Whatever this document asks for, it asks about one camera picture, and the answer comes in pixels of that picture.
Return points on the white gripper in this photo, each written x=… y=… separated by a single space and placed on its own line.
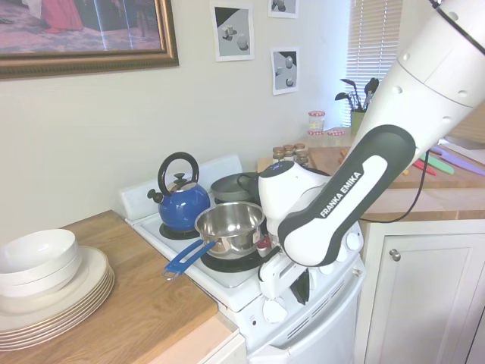
x=274 y=278

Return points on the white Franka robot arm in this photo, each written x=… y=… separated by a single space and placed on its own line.
x=322 y=235

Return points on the white electric stove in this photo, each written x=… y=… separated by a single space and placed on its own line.
x=235 y=282

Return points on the black stove burner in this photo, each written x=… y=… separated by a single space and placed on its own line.
x=227 y=264
x=178 y=235

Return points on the large white oven knob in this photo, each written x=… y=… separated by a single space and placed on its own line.
x=274 y=312

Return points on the white oven door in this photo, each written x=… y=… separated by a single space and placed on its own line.
x=322 y=341

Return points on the white base cabinet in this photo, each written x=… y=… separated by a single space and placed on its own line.
x=227 y=349

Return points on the silver cabinet knob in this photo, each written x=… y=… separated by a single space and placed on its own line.
x=395 y=255

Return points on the black wok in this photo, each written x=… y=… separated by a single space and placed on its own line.
x=252 y=189

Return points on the white panelled door cabinet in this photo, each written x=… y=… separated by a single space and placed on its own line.
x=417 y=303

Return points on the spice jar brown lid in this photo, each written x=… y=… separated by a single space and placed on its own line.
x=302 y=159
x=288 y=151
x=300 y=147
x=278 y=155

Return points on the short jar red checkered lid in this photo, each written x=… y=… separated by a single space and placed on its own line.
x=335 y=132

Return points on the tall jar red checkered lid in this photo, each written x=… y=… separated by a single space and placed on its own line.
x=316 y=123

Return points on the red knife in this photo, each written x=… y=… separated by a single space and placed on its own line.
x=426 y=168

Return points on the green utensil holder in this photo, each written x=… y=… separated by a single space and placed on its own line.
x=357 y=123

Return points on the green knife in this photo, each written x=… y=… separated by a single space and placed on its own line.
x=441 y=165

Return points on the black kitchen utensil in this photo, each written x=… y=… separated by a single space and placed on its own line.
x=348 y=81
x=372 y=85
x=343 y=96

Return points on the purple knife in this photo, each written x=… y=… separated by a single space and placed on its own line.
x=458 y=156

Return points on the white plate gold rim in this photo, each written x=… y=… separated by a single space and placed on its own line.
x=57 y=328
x=57 y=335
x=57 y=321
x=57 y=324
x=57 y=332
x=94 y=265

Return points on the medium grey shapes paper print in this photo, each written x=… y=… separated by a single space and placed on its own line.
x=285 y=72

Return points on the white bowl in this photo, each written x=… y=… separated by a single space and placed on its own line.
x=38 y=246
x=45 y=283

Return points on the narrow wooden window blind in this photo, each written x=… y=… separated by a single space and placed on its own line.
x=371 y=38

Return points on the large grey shapes paper print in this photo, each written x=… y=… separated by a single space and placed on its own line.
x=233 y=34

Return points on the small grey shapes paper print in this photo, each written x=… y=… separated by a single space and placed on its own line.
x=282 y=7

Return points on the gold framed painting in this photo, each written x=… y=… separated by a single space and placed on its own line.
x=94 y=57

